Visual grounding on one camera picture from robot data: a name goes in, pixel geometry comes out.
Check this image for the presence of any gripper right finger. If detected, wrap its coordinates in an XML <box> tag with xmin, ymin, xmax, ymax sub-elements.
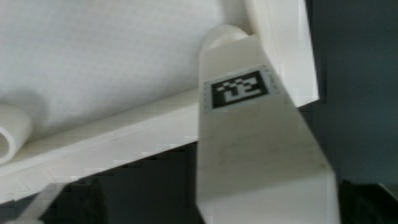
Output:
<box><xmin>337</xmin><ymin>181</ymin><xmax>398</xmax><ymax>224</ymax></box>

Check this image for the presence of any white desk tabletop tray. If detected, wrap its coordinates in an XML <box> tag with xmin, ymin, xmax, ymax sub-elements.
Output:
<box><xmin>0</xmin><ymin>0</ymin><xmax>317</xmax><ymax>204</ymax></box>

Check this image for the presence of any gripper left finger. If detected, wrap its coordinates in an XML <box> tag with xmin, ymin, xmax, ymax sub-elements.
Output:
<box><xmin>14</xmin><ymin>181</ymin><xmax>103</xmax><ymax>224</ymax></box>

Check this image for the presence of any white desk leg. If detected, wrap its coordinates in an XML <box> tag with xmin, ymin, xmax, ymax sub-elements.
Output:
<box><xmin>195</xmin><ymin>25</ymin><xmax>341</xmax><ymax>224</ymax></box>

